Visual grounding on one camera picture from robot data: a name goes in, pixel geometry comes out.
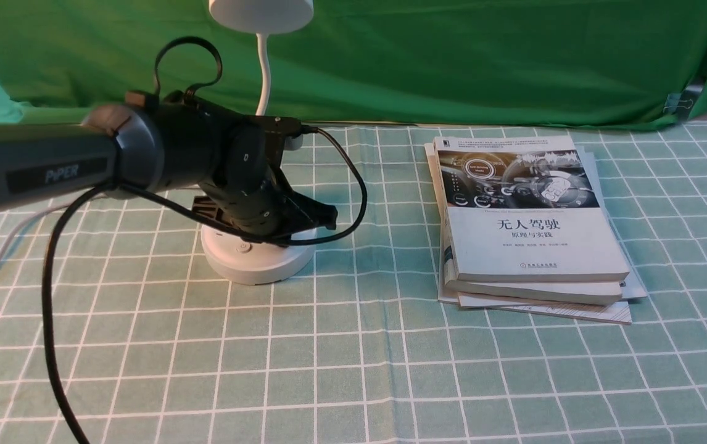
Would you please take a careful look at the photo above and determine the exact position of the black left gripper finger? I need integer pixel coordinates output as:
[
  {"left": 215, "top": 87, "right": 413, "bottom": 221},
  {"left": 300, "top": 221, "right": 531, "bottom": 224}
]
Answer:
[{"left": 286, "top": 192, "right": 337, "bottom": 232}]

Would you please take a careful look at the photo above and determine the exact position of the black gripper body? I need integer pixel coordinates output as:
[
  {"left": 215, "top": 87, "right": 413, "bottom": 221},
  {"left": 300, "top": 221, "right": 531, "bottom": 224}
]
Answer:
[{"left": 199, "top": 114, "right": 302, "bottom": 240}]

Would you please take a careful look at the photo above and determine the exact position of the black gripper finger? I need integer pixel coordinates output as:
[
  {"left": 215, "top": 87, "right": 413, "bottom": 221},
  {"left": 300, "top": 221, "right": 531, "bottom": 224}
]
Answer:
[{"left": 271, "top": 229, "right": 317, "bottom": 247}]

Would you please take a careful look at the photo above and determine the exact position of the white desk lamp with sockets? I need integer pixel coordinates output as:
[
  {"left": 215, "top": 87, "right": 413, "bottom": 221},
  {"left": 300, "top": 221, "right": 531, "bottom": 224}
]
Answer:
[{"left": 201, "top": 1, "right": 315, "bottom": 285}]

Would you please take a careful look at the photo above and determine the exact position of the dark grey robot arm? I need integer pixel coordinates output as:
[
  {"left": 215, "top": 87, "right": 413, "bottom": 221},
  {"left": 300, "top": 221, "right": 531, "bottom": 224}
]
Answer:
[{"left": 0, "top": 92, "right": 337, "bottom": 245}]

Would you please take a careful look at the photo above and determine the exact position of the green checkered tablecloth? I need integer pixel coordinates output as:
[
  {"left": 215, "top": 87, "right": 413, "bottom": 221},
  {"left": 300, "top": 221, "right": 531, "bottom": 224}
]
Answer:
[{"left": 0, "top": 123, "right": 707, "bottom": 444}]

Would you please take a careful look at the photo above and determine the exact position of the white top book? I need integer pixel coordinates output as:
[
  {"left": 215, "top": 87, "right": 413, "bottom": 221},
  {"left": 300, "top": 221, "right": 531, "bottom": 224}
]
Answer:
[{"left": 434, "top": 136, "right": 631, "bottom": 284}]

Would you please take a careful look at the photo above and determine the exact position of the green backdrop cloth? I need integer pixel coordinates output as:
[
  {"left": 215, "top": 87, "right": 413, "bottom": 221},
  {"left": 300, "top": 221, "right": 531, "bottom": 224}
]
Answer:
[{"left": 0, "top": 1, "right": 707, "bottom": 130}]

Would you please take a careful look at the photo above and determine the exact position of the bottom book in stack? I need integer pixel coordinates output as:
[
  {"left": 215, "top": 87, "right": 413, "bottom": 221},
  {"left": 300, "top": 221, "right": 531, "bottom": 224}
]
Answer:
[{"left": 426, "top": 147, "right": 648, "bottom": 325}]

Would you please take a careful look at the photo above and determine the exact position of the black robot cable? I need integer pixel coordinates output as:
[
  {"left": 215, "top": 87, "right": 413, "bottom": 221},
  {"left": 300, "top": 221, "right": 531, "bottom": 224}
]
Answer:
[{"left": 41, "top": 36, "right": 368, "bottom": 444}]

